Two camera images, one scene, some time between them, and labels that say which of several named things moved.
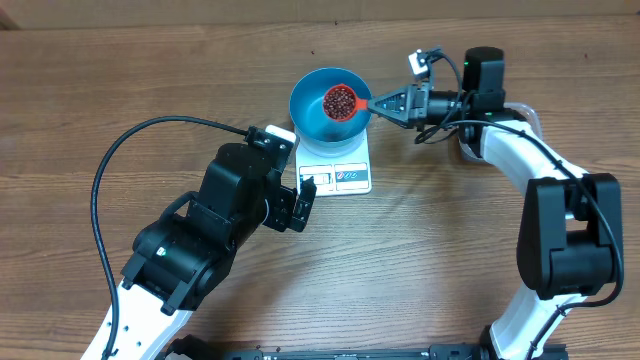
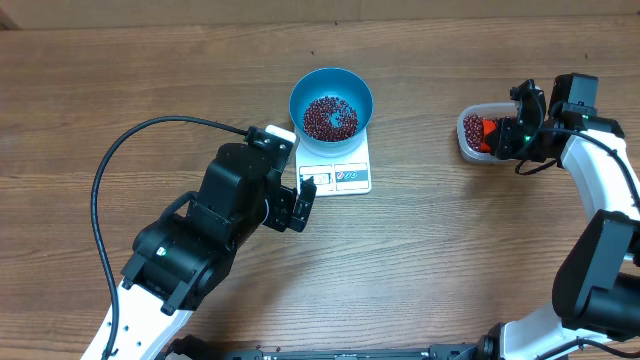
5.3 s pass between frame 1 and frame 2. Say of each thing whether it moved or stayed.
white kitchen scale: stayed
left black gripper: stayed
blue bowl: stayed
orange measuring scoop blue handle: moved
